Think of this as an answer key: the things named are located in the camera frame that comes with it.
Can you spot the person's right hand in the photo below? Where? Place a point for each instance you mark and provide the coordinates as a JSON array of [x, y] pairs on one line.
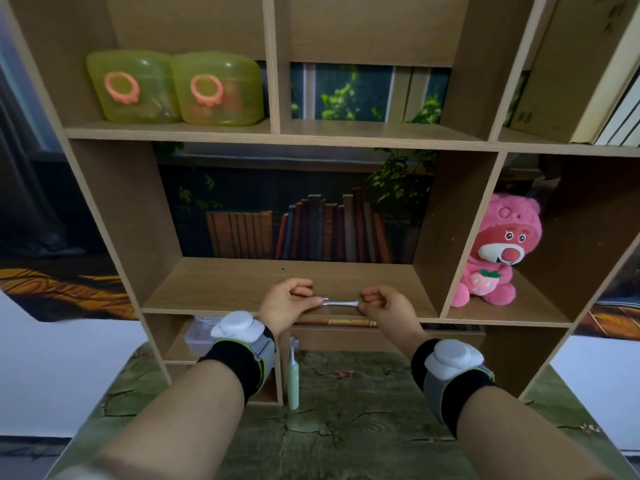
[[395, 314]]

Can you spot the person's left hand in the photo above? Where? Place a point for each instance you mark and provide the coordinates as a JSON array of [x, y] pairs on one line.
[[280, 309]]

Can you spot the person's left thumb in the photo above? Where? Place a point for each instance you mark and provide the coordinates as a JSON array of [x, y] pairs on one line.
[[309, 302]]

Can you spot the person's right thumb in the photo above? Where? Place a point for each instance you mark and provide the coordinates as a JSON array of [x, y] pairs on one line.
[[369, 308]]

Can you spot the white toothbrush head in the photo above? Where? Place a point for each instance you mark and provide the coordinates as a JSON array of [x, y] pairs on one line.
[[341, 303]]

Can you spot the person's right forearm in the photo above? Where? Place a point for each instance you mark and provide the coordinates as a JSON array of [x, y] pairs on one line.
[[520, 434]]

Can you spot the person's left forearm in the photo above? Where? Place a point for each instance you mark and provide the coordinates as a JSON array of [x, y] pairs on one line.
[[170, 424]]

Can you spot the colourful flat book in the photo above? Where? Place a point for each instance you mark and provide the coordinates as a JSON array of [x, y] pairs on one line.
[[335, 323]]

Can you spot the wooden shelf unit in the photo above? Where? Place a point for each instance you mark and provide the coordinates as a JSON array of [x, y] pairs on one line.
[[240, 284]]

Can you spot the white tracker black left wristband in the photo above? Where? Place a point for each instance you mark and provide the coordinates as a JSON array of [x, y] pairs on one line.
[[245, 352]]

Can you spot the white tracker black wristband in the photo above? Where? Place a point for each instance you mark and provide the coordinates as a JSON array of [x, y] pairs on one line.
[[452, 374], [245, 352]]

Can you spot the printed backdrop poster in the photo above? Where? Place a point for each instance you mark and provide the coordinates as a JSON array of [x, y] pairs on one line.
[[325, 219]]

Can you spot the white tracker black right wristband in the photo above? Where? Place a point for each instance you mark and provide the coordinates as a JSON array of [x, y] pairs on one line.
[[452, 374]]

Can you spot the clear plastic box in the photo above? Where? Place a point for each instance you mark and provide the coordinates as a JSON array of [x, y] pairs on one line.
[[199, 339]]

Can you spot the green wood-print table cover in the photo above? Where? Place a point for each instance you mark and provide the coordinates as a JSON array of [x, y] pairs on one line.
[[350, 434]]

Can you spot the pink plush bear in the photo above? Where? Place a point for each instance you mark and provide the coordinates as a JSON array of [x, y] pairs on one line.
[[500, 244]]

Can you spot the large beige book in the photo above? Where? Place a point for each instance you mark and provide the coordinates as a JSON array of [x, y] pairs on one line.
[[560, 69]]

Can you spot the cream spine book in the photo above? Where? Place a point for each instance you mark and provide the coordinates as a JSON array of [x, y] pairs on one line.
[[602, 107]]

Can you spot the white striped books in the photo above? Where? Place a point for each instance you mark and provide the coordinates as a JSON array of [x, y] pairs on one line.
[[622, 122]]

